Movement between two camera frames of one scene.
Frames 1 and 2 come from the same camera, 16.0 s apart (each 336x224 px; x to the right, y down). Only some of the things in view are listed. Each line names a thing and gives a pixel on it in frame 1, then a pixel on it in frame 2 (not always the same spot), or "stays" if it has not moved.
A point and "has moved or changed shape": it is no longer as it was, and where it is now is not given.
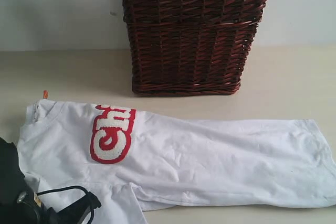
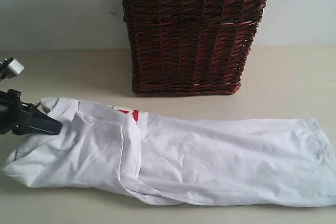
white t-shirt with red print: (169, 161) has moved or changed shape
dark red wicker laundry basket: (192, 35) stays
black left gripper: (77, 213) → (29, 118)
